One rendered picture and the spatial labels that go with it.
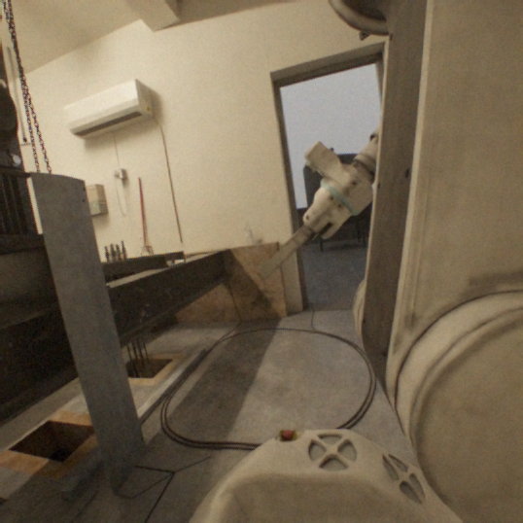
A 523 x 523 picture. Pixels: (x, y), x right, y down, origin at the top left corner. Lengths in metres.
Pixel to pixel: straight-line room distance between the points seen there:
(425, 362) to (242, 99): 2.48
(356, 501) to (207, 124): 2.54
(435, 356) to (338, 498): 0.45
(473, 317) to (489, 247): 0.05
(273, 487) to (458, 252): 0.51
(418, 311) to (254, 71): 2.52
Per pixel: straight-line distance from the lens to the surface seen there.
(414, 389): 0.20
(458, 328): 0.20
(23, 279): 1.30
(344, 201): 0.45
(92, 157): 3.32
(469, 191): 0.22
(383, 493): 0.61
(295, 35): 2.70
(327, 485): 0.60
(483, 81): 0.24
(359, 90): 10.16
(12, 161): 1.12
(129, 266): 1.65
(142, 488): 1.19
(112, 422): 1.13
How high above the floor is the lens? 0.81
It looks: 7 degrees down
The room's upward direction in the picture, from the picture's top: 8 degrees counter-clockwise
